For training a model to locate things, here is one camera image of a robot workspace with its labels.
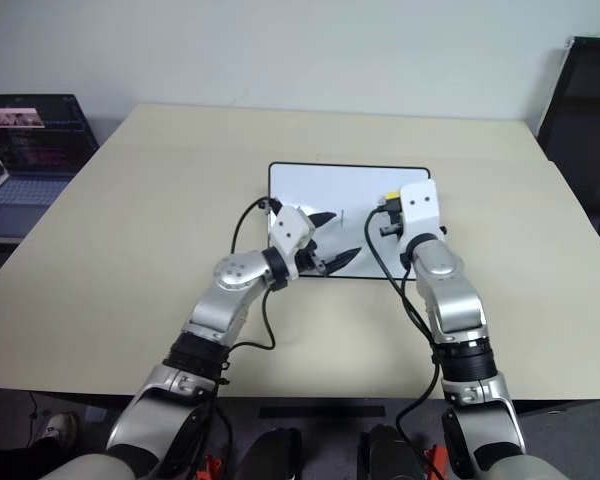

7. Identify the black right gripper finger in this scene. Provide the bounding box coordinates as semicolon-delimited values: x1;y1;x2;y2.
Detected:
376;198;405;225

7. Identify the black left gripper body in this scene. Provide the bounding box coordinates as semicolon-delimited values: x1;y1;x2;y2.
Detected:
293;238;330;277

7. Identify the black-framed whiteboard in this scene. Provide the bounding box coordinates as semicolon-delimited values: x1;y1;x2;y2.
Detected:
267;160;447;282

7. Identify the dark rounded shape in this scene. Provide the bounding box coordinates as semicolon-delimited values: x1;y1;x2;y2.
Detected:
358;423;432;480

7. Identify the black chair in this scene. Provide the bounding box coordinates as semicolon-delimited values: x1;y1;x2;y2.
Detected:
536;35;600;261

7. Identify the open grey laptop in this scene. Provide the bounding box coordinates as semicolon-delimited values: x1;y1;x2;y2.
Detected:
0;93;101;242

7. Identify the white and grey shoe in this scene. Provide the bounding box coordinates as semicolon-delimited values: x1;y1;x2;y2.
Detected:
31;411;80;454

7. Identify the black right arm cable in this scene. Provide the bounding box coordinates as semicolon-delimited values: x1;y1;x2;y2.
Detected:
362;205;449;480

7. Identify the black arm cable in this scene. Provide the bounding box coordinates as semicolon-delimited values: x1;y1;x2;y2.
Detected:
209;197;283;451
362;205;449;480

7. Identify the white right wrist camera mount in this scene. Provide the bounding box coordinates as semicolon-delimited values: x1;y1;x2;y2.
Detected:
398;180;442;247

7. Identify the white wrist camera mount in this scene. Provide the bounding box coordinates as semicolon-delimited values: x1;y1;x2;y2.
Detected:
271;204;317;279
398;180;442;247

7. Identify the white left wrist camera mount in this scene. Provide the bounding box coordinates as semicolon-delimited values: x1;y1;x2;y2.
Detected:
271;204;317;279

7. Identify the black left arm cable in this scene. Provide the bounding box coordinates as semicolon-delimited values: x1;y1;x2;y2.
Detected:
209;197;283;451

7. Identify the orange bracket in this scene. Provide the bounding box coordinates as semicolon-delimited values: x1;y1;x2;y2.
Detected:
198;453;222;480
426;443;450;472

